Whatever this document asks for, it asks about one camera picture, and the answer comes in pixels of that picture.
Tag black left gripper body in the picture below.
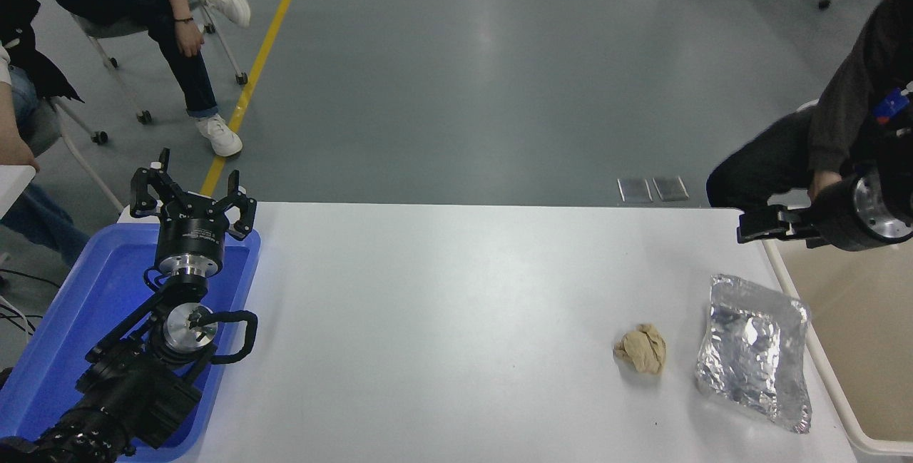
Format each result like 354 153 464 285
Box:
155 205 229 265

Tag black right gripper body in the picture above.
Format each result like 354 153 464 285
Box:
808 172 877 252

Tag hand of person beside bin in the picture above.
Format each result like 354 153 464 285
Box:
807 169 844 201

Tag hand of person beside table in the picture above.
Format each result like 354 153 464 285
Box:
0 133 41 172

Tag seated person's hand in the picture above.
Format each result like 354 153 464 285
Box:
173 19 205 58

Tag metal floor plate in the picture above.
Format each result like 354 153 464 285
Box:
617 178 653 203
652 176 690 202

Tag person beside bin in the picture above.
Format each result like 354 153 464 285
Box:
705 0 913 210

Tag grey white-framed chair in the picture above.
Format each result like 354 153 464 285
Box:
20 96 126 214

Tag blue plastic tray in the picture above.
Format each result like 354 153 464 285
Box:
0 223 261 462

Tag large pale bin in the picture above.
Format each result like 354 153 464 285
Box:
762 233 913 459

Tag small white table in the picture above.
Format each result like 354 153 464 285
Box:
0 165 36 220

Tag white wheeled chair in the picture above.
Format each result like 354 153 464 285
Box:
70 0 250 126

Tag crumpled tan paper ball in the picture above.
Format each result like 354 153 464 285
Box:
613 323 667 376

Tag person beside small white table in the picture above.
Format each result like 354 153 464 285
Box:
0 0 91 268

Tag black floor cables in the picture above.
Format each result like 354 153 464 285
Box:
0 268 63 337

